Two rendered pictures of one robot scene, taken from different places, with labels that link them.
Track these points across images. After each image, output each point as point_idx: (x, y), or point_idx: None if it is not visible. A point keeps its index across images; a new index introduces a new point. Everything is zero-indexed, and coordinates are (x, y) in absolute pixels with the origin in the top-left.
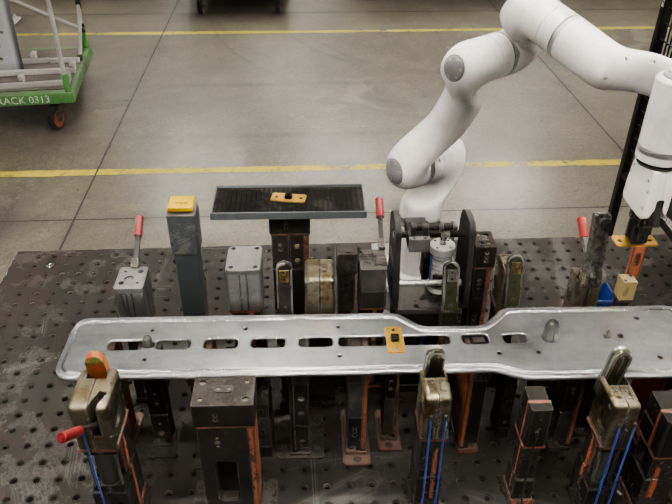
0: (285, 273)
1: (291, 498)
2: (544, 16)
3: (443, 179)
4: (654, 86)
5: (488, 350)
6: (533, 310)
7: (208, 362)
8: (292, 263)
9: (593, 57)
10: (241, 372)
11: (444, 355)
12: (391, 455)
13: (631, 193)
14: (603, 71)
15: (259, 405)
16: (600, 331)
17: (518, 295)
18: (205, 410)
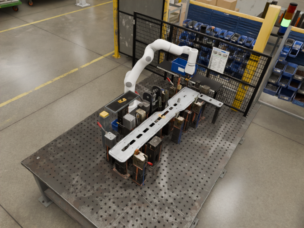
0: (138, 115)
1: (159, 156)
2: (166, 44)
3: None
4: (191, 52)
5: (174, 108)
6: (171, 98)
7: (143, 140)
8: (125, 114)
9: (178, 50)
10: (149, 137)
11: (179, 112)
12: (163, 138)
13: (187, 70)
14: (181, 52)
15: (147, 143)
16: (182, 96)
17: (167, 97)
18: (157, 145)
